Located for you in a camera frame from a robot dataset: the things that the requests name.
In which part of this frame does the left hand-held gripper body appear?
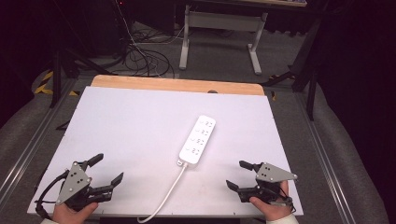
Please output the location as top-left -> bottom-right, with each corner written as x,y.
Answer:
55,161 -> 113,212

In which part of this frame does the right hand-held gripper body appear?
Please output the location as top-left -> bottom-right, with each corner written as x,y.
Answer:
237,161 -> 299,204

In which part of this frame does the person's left hand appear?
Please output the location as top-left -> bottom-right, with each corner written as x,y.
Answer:
51,201 -> 99,224

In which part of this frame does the person's right hand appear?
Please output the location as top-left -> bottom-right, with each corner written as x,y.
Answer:
248,180 -> 294,222

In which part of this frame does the white table board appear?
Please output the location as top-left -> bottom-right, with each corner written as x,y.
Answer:
26,86 -> 304,217

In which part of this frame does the white power strip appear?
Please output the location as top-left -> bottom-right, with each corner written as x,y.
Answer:
178,114 -> 217,165

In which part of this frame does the yellow black floor tape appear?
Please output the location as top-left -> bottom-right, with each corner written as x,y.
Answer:
34,70 -> 80,97

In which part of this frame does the black metal stand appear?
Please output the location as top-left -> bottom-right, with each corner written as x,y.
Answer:
261,12 -> 326,121
49,49 -> 118,109

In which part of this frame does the wooden table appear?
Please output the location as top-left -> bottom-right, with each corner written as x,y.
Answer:
90,74 -> 265,96

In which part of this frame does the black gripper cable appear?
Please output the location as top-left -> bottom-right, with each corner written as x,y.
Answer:
34,169 -> 71,220
269,186 -> 296,214

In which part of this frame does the aluminium floor rail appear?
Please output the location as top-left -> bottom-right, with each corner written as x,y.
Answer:
294,92 -> 354,224
0,77 -> 79,202

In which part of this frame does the white power strip cable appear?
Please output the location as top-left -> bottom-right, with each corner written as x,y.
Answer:
136,161 -> 190,224

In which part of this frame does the tangle of black floor cables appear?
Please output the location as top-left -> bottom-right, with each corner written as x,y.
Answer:
122,29 -> 176,78

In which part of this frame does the thin white cable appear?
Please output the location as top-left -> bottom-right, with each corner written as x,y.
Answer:
116,0 -> 186,78

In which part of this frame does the white metal table frame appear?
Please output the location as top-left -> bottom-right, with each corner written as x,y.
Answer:
178,0 -> 308,76

